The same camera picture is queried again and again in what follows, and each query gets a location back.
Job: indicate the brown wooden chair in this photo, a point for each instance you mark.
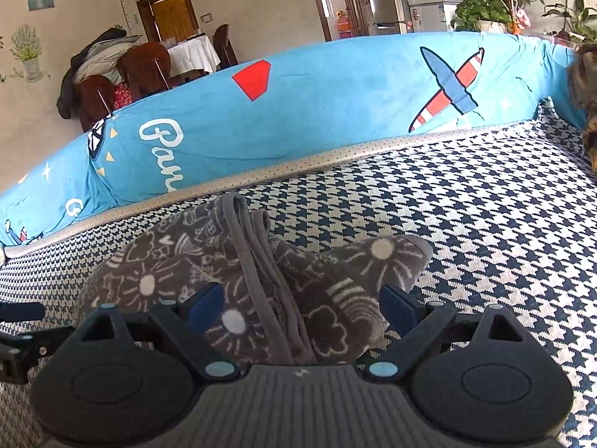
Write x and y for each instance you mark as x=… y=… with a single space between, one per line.
x=142 y=70
x=93 y=102

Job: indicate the grey patterned fleece jacket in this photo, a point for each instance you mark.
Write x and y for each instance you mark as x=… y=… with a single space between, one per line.
x=303 y=289

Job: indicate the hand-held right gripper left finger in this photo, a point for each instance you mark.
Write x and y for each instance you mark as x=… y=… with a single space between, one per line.
x=207 y=305

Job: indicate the houndstooth sofa cover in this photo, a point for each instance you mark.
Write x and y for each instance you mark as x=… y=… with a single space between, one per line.
x=489 y=219

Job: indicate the white light switch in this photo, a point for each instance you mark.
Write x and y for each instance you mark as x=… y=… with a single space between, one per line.
x=207 y=18

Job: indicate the dark slim wooden chair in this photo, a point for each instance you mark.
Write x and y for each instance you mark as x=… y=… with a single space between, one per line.
x=225 y=46

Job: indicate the long-leaf potted plant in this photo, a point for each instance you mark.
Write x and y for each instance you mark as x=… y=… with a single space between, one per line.
x=576 y=14

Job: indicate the brown furry dog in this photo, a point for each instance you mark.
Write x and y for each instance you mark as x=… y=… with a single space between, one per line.
x=585 y=84

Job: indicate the white chest freezer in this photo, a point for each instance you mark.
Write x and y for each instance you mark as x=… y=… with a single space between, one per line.
x=433 y=14

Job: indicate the table with white cloth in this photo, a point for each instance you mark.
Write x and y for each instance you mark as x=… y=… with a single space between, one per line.
x=193 y=53

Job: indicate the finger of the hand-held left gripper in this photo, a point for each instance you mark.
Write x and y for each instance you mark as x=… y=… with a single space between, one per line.
x=18 y=354
x=23 y=311

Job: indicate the blue cartoon-print quilt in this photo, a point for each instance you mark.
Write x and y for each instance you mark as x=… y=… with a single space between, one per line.
x=326 y=102

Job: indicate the lavender pot wall decal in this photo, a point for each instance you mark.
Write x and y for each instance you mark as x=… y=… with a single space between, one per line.
x=29 y=56

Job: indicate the red floral cloth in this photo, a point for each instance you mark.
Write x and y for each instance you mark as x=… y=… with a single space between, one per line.
x=122 y=95

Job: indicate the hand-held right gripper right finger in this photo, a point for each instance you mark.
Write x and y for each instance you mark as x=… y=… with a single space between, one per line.
x=396 y=305

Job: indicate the wooden door frame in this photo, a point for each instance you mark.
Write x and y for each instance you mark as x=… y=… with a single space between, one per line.
x=170 y=11
x=338 y=4

